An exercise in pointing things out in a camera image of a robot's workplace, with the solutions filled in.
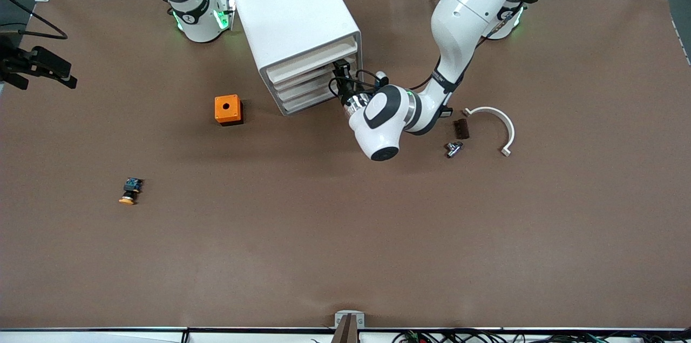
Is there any yellow mushroom push button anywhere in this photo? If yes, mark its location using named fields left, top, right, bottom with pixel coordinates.
left=118, top=177, right=144, bottom=206

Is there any orange button enclosure box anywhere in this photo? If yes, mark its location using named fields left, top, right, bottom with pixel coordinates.
left=214, top=95, right=243, bottom=126

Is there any white curved plastic bracket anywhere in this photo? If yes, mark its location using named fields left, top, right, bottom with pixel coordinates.
left=462, top=106, right=516, bottom=158

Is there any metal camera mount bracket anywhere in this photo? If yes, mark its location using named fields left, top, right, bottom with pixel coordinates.
left=334, top=311, right=365, bottom=343

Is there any white table edge rail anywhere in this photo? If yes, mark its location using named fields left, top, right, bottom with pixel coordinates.
left=0, top=326, right=691, bottom=343

